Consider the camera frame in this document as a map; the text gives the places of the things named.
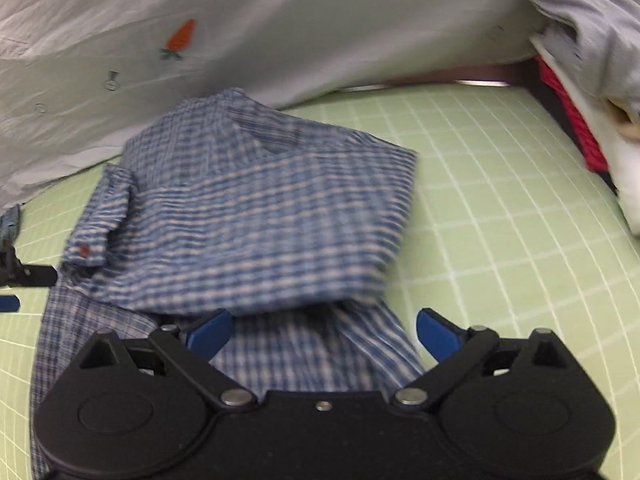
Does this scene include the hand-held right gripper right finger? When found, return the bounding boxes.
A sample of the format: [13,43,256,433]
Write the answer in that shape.
[392,307,571,408]

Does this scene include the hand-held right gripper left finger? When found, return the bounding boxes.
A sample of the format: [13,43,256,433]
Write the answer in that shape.
[77,308,258,408]

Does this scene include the blue plaid shirt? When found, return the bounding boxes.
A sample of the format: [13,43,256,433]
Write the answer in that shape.
[30,87,428,480]

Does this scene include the blue denim jeans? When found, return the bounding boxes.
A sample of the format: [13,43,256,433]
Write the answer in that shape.
[0,204,22,243]

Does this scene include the red cloth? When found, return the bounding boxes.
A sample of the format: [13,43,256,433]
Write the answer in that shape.
[534,55,610,172]

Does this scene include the white carrot print sheet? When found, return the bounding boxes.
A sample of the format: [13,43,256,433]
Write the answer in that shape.
[0,0,551,211]

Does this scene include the grey cloth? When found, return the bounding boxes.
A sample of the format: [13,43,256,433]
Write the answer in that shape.
[505,0,640,126]

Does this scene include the brown wooden bed frame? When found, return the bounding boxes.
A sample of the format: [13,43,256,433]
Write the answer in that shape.
[340,62,523,93]

